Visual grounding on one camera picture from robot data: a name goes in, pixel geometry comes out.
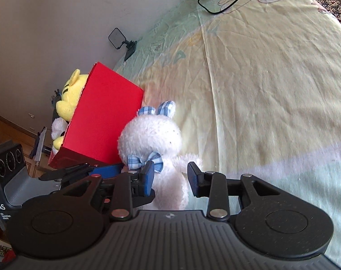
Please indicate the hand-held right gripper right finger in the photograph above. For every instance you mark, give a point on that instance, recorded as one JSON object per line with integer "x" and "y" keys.
{"x": 194, "y": 180}

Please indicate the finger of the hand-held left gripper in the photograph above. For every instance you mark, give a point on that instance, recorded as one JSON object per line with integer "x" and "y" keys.
{"x": 107, "y": 171}
{"x": 66, "y": 171}

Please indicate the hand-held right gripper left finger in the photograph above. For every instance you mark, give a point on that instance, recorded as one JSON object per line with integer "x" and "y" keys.
{"x": 148, "y": 178}

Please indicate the white bunny plush plaid bow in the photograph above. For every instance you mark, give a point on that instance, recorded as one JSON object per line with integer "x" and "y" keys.
{"x": 150, "y": 137}

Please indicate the red storage box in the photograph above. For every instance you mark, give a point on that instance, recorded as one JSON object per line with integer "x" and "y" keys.
{"x": 103, "y": 123}

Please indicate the yellow tiger plush toy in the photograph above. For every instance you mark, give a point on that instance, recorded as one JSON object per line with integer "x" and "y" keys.
{"x": 70, "y": 101}

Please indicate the wooden cabinet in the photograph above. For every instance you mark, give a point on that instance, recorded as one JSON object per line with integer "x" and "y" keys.
{"x": 18, "y": 133}

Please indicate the white plush toy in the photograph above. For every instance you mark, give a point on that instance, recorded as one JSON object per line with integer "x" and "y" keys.
{"x": 58, "y": 128}

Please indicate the black mirror on stand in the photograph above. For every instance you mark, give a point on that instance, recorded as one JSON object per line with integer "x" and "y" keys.
{"x": 117, "y": 38}

